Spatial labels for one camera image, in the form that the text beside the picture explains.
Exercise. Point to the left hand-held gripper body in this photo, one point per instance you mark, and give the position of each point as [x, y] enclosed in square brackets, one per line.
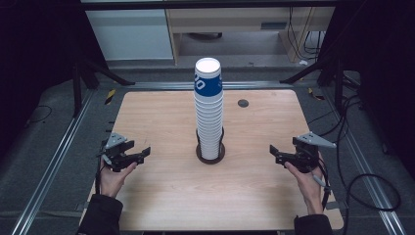
[115, 140]

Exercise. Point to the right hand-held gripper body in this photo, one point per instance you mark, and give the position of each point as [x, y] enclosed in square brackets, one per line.
[306, 156]

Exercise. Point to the black cup holder stand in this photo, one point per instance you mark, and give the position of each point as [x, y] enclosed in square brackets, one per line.
[210, 160]

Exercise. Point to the stack of paper cups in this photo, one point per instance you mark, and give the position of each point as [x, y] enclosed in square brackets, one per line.
[208, 114]

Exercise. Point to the person's right hand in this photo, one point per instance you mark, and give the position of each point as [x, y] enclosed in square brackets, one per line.
[310, 189]

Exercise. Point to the person's left hand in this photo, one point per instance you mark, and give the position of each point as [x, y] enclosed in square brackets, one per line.
[111, 182]

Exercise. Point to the yellow black tape strip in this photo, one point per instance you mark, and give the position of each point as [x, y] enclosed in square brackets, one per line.
[315, 94]
[110, 96]

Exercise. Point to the dark round table grommet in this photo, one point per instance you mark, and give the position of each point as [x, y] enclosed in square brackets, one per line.
[243, 103]

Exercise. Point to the black metal stand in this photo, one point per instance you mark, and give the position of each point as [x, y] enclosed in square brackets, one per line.
[339, 88]
[77, 94]

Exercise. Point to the white cabinet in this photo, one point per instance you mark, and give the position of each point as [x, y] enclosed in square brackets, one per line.
[130, 36]

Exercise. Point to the metal floor rail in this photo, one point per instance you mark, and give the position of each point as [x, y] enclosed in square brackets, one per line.
[163, 85]
[365, 169]
[49, 173]

